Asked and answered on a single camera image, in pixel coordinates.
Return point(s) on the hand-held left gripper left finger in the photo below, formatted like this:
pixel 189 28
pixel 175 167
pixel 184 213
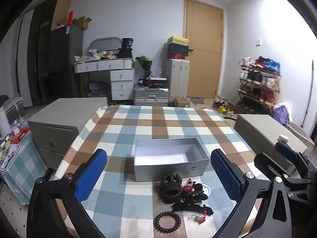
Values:
pixel 91 176

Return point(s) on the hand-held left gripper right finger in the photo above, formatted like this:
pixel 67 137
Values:
pixel 226 176

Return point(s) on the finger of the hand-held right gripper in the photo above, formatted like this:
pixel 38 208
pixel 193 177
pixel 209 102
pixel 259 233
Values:
pixel 286 150
pixel 266 164

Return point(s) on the black ornate hair clip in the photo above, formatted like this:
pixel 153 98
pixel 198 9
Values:
pixel 197 193

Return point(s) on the red white hair ornament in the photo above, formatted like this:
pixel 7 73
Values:
pixel 188 187

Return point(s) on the long black hair clip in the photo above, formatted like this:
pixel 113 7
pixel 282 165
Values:
pixel 190 208

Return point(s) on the black hair claw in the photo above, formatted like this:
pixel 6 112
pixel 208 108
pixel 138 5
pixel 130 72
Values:
pixel 171 181

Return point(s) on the grey box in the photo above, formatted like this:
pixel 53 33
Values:
pixel 171 164

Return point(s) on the pink round jar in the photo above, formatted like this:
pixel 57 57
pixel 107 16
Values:
pixel 283 137

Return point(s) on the wicker basket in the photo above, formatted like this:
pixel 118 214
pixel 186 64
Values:
pixel 301 133

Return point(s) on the grey drawer cabinet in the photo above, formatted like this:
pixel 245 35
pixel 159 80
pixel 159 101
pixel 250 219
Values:
pixel 62 119
pixel 262 129

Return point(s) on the purple bag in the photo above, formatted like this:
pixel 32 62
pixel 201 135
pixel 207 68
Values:
pixel 281 116

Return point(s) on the wooden shoe rack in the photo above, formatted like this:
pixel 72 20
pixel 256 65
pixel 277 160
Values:
pixel 277 89

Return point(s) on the pile of loose shoes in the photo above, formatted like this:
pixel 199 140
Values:
pixel 223 105

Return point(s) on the thin dark rod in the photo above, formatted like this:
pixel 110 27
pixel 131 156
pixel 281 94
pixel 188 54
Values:
pixel 312 84

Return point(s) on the plaid covered side table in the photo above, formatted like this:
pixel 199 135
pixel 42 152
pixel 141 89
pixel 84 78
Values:
pixel 17 168

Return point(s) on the rows of racked shoes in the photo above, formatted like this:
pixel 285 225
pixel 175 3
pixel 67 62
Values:
pixel 257 78

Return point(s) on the plaid tablecloth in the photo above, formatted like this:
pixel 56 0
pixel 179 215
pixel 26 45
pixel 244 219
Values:
pixel 153 129

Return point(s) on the small cardboard box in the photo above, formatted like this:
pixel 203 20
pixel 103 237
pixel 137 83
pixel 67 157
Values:
pixel 182 102

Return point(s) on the side table clutter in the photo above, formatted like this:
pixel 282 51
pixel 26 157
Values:
pixel 12 138

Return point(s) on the silver suitcase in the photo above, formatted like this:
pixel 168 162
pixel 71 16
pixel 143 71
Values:
pixel 151 95

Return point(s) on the white cylinder appliance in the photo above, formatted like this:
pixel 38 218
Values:
pixel 4 122

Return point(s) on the white desk with drawers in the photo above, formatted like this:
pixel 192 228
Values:
pixel 121 76

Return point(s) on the dark grey chair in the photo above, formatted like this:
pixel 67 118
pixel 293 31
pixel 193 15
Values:
pixel 14 105

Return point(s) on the cream storage cabinet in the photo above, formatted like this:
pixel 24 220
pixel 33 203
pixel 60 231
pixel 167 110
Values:
pixel 178 79

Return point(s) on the black red flat box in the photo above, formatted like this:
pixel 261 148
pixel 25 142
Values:
pixel 154 82

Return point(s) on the dark refrigerator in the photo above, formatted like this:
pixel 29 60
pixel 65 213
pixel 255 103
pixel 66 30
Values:
pixel 65 62

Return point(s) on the pile of desk clutter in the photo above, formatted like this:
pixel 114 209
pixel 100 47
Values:
pixel 96 55

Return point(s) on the wooden door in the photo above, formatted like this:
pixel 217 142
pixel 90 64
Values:
pixel 203 54

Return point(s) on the dark green bouquet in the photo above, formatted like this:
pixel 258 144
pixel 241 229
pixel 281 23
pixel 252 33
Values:
pixel 146 63

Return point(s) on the black red shoe box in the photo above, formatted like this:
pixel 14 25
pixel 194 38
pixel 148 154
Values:
pixel 177 55

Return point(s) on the black paper bag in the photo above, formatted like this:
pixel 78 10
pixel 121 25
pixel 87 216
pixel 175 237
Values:
pixel 126 48

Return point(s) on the dark wardrobe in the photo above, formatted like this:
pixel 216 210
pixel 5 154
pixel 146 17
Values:
pixel 37 54

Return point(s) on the grey arched board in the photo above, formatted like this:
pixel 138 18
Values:
pixel 105 43

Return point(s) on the yellow shoe box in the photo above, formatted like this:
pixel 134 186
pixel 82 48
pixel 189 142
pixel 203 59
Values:
pixel 177 39

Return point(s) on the open cardboard box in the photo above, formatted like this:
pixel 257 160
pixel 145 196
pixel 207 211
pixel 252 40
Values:
pixel 83 22

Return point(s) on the red container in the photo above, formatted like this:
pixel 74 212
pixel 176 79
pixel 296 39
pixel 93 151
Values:
pixel 70 17

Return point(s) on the cardboard sheet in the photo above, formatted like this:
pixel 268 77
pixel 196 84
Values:
pixel 60 12

